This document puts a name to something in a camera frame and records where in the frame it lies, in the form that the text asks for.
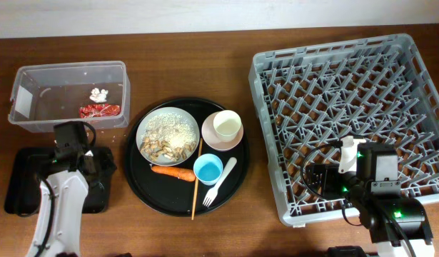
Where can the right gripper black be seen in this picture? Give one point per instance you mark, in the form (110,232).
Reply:
(330,171)

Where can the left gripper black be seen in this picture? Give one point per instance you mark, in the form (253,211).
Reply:
(108,165)

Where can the red snack wrapper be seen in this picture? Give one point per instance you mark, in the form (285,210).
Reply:
(99,110)

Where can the orange carrot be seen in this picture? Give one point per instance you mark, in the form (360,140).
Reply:
(180,173)

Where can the blue cup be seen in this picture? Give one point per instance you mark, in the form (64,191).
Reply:
(208,169)

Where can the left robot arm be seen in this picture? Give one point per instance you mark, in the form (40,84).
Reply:
(74,169)

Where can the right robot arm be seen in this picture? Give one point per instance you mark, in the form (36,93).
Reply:
(367,178)

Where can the grey dishwasher rack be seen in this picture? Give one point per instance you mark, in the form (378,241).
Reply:
(377,88)

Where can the crumpled white tissue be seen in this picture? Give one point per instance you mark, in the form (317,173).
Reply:
(98,95)

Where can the clear plastic bin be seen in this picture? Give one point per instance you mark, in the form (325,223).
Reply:
(46,95)

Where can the grey plate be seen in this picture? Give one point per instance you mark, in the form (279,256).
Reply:
(164,110)

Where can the black rectangular tray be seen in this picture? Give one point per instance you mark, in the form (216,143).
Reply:
(23,195)

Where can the pile of rice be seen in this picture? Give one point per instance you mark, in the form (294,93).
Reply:
(170,127)

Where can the wooden chopstick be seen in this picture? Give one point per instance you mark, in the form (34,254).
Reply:
(195,192)

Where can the cream cup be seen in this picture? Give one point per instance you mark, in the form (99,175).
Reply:
(227,125)

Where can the white plastic fork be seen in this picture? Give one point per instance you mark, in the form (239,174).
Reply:
(213,192)

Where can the pink saucer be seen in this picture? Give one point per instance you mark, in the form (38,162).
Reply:
(210,138)

